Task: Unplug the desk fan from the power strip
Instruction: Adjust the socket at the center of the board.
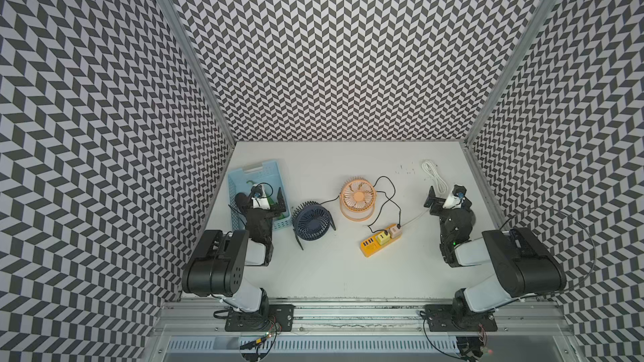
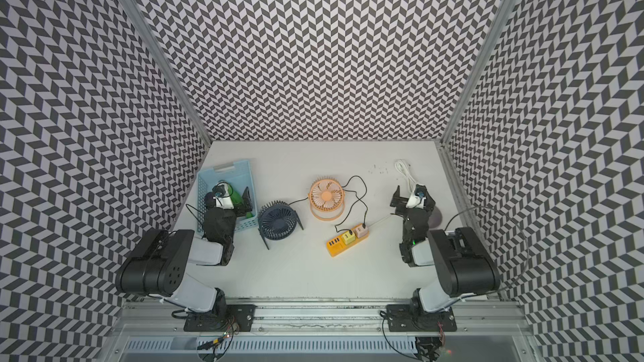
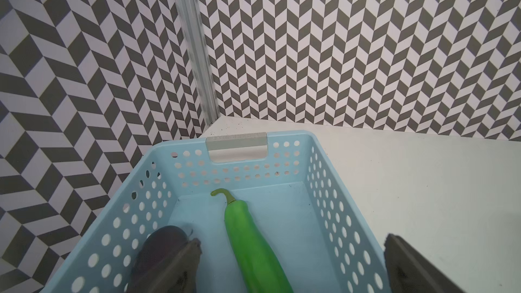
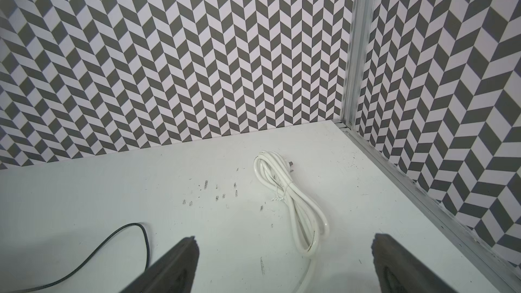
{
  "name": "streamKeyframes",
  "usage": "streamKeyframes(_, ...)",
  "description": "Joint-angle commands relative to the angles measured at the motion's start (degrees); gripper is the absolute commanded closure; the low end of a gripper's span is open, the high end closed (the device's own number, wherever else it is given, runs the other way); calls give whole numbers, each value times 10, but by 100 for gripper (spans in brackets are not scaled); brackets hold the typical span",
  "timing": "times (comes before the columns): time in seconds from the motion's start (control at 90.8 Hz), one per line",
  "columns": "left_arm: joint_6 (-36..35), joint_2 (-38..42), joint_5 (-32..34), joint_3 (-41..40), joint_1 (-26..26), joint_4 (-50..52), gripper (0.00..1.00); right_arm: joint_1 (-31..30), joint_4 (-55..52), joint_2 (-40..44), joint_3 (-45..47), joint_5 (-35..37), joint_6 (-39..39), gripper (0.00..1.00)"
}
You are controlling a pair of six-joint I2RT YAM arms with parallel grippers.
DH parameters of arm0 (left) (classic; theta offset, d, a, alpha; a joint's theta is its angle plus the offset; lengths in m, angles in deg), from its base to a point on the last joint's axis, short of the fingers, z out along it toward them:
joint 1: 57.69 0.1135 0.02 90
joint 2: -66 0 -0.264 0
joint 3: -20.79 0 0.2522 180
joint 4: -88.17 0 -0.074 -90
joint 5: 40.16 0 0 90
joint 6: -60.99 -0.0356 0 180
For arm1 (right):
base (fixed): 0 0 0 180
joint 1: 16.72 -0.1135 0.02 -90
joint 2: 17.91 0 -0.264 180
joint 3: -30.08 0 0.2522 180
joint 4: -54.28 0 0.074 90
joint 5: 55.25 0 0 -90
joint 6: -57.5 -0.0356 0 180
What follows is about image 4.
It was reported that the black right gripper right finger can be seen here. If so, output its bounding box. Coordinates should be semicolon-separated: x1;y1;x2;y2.
371;233;456;293

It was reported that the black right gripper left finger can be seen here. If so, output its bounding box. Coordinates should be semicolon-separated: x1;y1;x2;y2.
122;236;199;293

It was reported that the black fan cable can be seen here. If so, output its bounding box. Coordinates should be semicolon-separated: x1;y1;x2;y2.
7;222;151;293

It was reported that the white power strip cord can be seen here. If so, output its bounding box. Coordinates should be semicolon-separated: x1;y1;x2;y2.
253;151;331;293

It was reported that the aluminium corner post right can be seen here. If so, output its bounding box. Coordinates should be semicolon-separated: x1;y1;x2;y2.
341;0;375;130

